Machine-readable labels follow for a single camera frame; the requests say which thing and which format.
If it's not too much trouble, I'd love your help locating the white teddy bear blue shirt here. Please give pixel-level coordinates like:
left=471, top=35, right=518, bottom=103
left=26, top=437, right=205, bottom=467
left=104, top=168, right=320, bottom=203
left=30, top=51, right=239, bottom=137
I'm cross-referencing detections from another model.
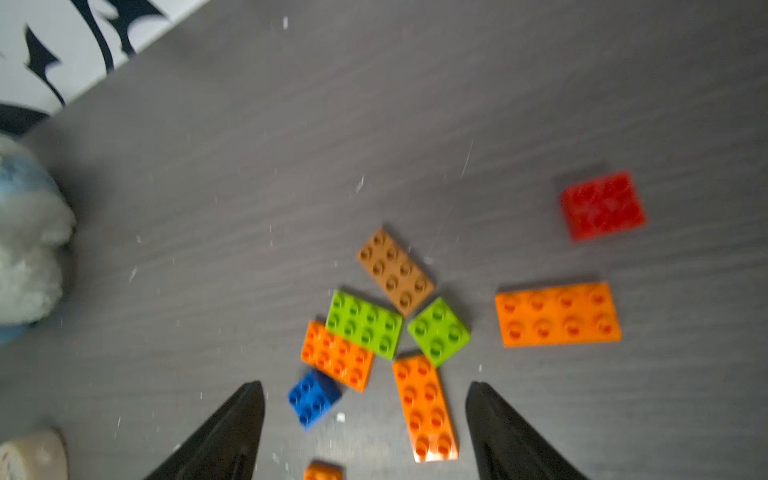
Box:
left=1, top=134, right=76, bottom=345

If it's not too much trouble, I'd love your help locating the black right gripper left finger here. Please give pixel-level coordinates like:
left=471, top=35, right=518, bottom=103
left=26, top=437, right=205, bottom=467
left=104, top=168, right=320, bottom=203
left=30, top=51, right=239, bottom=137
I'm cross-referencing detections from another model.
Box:
left=148, top=381, right=265, bottom=480

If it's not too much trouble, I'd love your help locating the large orange lego brick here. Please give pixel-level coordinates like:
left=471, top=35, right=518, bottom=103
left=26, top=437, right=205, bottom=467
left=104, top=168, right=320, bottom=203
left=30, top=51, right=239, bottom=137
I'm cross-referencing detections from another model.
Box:
left=495, top=282, right=622, bottom=348

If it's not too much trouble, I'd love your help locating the brown lego brick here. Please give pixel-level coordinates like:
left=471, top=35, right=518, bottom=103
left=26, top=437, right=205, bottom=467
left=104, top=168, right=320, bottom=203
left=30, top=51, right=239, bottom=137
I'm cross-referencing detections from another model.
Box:
left=357, top=228, right=435, bottom=317

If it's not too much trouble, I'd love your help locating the green square lego brick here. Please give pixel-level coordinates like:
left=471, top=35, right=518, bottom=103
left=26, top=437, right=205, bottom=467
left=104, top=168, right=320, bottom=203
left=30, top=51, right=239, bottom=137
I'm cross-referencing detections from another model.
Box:
left=408, top=297, right=471, bottom=368

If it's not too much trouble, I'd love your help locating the small orange lego brick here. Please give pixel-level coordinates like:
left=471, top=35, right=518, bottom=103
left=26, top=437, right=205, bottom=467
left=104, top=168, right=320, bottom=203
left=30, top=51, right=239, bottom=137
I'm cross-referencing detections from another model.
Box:
left=303, top=461, right=343, bottom=480

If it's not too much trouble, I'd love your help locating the red square lego brick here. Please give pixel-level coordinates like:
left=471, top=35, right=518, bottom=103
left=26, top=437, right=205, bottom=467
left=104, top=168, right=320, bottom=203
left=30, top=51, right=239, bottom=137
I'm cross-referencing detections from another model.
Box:
left=559, top=171, right=647, bottom=242

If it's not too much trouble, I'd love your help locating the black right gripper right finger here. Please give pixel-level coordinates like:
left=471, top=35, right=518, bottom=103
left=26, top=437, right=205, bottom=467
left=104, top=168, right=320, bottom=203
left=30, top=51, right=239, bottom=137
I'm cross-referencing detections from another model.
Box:
left=465, top=381, right=586, bottom=480

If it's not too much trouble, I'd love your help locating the cream round toy clock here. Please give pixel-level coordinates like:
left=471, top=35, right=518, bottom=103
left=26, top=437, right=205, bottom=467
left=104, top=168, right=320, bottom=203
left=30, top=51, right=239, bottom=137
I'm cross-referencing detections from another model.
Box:
left=1, top=428, right=69, bottom=480

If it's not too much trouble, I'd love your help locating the blue square lego brick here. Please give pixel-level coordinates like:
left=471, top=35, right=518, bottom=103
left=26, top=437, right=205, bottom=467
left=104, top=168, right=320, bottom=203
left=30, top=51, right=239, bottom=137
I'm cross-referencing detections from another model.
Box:
left=287, top=368, right=341, bottom=430

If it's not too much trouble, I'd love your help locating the green long lego brick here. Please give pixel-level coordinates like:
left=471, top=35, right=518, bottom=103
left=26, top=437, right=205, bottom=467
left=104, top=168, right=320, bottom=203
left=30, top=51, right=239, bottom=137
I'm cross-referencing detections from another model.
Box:
left=325, top=290, right=403, bottom=360

